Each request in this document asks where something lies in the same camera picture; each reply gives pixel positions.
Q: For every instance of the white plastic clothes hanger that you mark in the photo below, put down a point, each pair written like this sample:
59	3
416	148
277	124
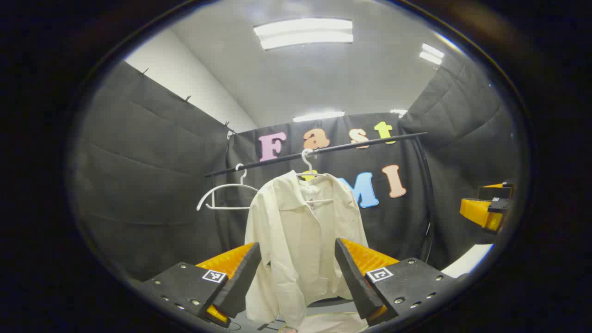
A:
229	185
309	169

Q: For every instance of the black clothes rack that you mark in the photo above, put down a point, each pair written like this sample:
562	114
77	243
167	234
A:
393	140

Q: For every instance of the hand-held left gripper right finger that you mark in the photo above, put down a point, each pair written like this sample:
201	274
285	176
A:
354	277

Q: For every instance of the black backdrop cloth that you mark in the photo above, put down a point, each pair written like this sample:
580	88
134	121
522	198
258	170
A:
152	185

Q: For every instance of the cream shirt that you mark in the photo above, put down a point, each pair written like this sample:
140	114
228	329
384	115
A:
296	240

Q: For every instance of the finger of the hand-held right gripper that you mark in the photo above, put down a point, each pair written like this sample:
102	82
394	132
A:
478	210
497	192

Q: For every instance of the large ceiling light panel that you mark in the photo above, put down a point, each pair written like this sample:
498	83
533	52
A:
303	33

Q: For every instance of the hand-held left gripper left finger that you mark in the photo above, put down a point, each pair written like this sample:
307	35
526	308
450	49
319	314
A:
243	277

